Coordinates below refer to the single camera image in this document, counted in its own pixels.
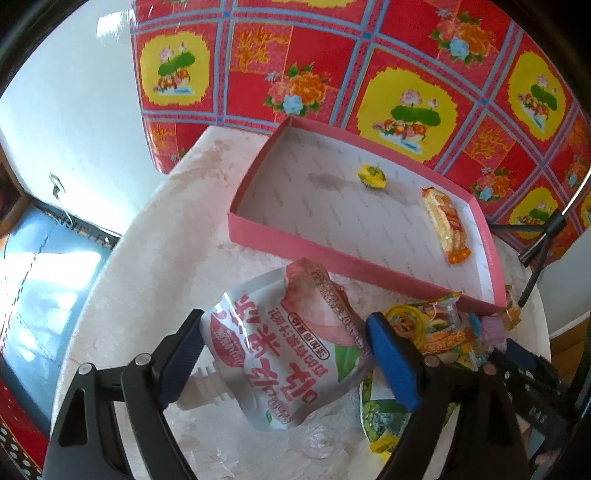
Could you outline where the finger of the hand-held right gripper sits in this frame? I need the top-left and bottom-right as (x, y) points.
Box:
(492, 339), (561, 393)

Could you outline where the orange snack packet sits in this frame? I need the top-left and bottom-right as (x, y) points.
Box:
(503, 285), (522, 330)

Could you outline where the red floral printed cloth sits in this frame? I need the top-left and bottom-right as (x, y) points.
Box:
(129, 0), (591, 259)

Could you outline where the black tripod stand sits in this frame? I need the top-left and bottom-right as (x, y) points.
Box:
(489, 210), (568, 308)

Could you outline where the colourful candy packet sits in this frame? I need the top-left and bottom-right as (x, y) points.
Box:
(385, 292), (490, 370)

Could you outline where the pink cardboard box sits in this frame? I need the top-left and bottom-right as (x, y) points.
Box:
(228, 115), (507, 315)

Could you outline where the yellow corn snack packet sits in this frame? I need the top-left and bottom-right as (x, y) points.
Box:
(421, 187), (472, 265)

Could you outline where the white pink drink pouch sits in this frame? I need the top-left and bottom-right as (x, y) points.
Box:
(178, 258), (375, 431)

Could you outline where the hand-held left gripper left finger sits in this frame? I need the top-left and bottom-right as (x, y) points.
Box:
(44, 309), (206, 480)

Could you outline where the green snack packet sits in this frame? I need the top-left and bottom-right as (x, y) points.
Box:
(359, 369), (458, 462)

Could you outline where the small yellow snack packet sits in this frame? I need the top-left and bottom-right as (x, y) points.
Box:
(356, 164), (387, 189)

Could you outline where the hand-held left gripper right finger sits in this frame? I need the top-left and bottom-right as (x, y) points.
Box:
(366, 312), (532, 480)

